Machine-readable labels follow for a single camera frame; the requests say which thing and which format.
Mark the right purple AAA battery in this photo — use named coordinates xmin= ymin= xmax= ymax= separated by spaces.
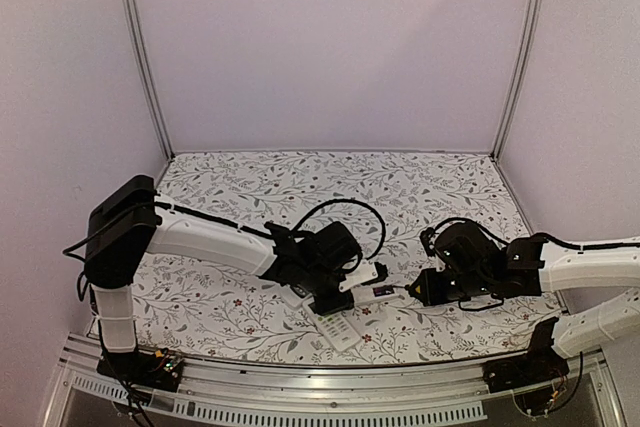
xmin=373 ymin=286 xmax=394 ymax=297

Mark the aluminium frame post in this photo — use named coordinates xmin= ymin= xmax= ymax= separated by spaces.
xmin=122 ymin=0 xmax=175 ymax=162
xmin=491 ymin=0 xmax=543 ymax=164

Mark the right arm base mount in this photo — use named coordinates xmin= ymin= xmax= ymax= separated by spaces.
xmin=482 ymin=348 xmax=570 ymax=417

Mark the slim white remote control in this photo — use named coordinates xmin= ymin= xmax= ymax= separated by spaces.
xmin=350 ymin=285 xmax=404 ymax=307

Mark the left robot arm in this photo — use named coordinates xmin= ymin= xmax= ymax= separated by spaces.
xmin=84 ymin=175 xmax=363 ymax=381

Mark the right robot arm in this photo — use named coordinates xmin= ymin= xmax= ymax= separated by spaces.
xmin=406 ymin=217 xmax=639 ymax=383

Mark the floral patterned table mat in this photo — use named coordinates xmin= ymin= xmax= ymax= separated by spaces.
xmin=132 ymin=152 xmax=561 ymax=366

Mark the front aluminium rail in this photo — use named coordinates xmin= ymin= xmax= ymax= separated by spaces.
xmin=42 ymin=338 xmax=626 ymax=426

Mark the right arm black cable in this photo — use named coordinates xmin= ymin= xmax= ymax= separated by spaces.
xmin=419 ymin=217 xmax=640 ymax=253

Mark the left aluminium frame post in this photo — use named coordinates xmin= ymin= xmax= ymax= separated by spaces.
xmin=122 ymin=0 xmax=175 ymax=162

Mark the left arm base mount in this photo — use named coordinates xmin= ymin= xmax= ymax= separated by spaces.
xmin=97 ymin=349 xmax=184 ymax=392

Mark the black-faced white remote control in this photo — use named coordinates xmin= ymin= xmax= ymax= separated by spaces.
xmin=280 ymin=286 xmax=312 ymax=310

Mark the right aluminium frame post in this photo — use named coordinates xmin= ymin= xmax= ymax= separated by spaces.
xmin=491 ymin=0 xmax=543 ymax=164

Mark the white remote with display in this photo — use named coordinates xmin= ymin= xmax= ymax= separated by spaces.
xmin=302 ymin=301 xmax=361 ymax=352

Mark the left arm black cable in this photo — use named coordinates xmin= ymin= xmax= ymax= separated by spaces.
xmin=62 ymin=198 xmax=389 ymax=273

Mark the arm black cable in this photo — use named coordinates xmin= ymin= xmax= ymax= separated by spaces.
xmin=62 ymin=198 xmax=389 ymax=273
xmin=419 ymin=217 xmax=640 ymax=253

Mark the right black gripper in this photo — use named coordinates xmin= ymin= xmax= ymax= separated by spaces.
xmin=410 ymin=267 xmax=492 ymax=306

